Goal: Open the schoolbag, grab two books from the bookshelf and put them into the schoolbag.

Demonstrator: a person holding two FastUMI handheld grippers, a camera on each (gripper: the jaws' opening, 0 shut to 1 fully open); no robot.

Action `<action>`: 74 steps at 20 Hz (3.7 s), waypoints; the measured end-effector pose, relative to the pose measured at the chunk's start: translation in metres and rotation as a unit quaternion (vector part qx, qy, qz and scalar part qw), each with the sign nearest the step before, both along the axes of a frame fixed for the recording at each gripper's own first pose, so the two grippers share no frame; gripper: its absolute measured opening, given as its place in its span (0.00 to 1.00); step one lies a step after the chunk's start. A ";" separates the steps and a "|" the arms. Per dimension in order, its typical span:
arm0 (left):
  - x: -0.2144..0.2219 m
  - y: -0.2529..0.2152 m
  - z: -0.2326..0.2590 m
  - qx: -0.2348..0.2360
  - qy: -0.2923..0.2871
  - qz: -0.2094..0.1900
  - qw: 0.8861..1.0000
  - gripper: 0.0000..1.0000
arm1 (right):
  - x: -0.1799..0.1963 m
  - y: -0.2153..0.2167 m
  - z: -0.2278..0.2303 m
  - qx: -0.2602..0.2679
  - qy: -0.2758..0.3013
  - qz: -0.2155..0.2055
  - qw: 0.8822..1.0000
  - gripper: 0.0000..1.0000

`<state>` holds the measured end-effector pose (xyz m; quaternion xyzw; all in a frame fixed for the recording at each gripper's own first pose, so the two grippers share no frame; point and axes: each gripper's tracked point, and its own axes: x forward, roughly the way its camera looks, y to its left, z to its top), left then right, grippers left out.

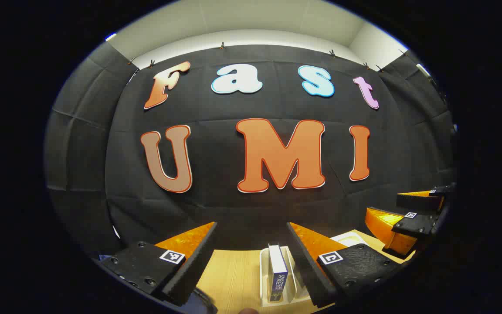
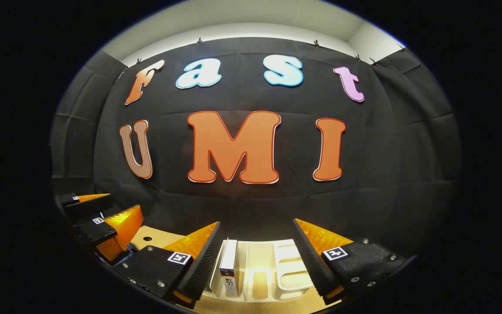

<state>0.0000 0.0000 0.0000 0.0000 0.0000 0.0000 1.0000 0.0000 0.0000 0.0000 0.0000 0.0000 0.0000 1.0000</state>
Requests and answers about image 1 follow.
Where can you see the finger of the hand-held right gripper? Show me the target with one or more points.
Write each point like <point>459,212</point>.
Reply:
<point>416,224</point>
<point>421,203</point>

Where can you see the blue schoolbag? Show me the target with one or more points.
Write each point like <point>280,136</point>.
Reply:
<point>205,303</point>

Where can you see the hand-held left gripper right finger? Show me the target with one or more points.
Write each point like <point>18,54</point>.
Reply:
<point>307,270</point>

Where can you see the white bookshelf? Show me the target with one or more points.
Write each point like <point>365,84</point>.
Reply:
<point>299,283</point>

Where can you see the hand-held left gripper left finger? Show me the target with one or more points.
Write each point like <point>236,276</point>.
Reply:
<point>194,272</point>

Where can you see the blue book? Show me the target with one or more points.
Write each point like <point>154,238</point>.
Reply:
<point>277,274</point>

